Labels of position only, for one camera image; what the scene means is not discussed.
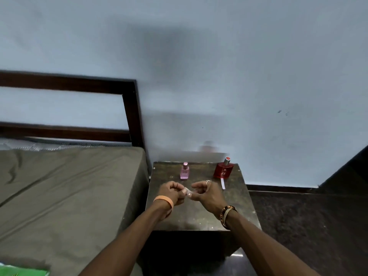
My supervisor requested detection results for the person's left hand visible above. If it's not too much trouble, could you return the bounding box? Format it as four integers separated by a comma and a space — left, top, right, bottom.
158, 181, 188, 207

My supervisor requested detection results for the person's right hand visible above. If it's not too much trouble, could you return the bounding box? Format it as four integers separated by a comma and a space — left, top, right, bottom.
191, 181, 229, 215

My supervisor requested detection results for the person's left forearm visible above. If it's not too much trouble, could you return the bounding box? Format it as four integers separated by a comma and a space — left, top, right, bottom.
78, 200, 173, 276

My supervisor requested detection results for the person's right forearm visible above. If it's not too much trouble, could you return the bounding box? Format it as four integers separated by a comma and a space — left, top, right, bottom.
225, 210, 321, 276

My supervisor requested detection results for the dark wooden bedside table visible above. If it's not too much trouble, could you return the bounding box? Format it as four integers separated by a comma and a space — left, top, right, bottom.
137, 161, 263, 276

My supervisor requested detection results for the orange wristband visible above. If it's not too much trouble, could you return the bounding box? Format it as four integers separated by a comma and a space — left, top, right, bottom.
153, 195, 175, 211

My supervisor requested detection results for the brown patterned bangle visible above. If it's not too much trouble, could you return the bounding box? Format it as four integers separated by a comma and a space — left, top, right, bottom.
220, 205, 238, 230

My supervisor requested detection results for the red perfume bottle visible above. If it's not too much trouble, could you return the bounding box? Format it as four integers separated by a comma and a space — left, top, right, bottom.
213, 157, 234, 179

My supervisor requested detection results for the olive green bed sheet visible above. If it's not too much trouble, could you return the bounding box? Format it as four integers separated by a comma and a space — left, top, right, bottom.
0, 146, 150, 276

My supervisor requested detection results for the dark wooden bed headboard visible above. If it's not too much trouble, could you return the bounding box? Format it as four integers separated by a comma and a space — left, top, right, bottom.
0, 70, 146, 149

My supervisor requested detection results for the white patterned mattress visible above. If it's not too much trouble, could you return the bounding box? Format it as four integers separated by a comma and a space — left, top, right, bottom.
0, 137, 133, 151

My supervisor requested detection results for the green plastic packet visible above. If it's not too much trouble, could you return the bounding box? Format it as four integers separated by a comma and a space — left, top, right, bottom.
0, 263, 51, 276

